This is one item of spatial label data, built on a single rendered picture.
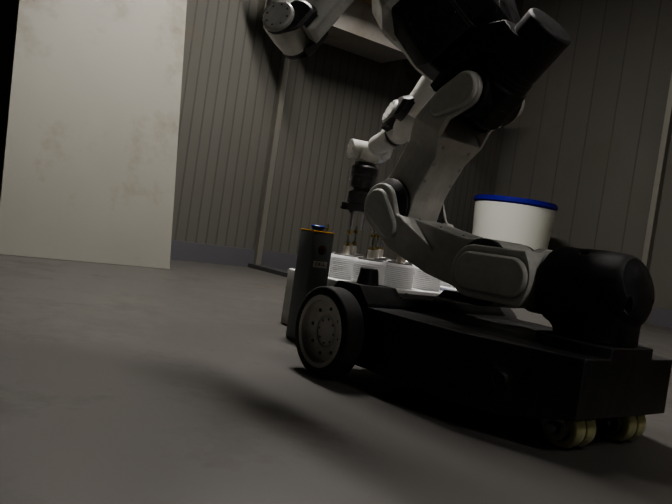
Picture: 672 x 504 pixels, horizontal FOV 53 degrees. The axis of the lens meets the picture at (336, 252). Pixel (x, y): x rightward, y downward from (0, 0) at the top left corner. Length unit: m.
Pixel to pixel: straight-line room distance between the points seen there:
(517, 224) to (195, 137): 2.25
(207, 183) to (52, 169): 1.22
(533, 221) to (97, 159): 2.90
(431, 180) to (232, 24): 3.06
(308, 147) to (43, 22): 1.95
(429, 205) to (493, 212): 3.21
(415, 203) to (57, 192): 2.17
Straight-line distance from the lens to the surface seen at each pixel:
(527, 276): 1.35
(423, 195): 1.67
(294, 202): 4.72
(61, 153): 3.51
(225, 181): 4.45
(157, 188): 3.64
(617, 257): 1.32
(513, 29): 1.55
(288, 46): 1.67
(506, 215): 4.86
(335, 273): 2.05
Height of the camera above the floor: 0.32
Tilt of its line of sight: 2 degrees down
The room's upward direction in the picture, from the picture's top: 8 degrees clockwise
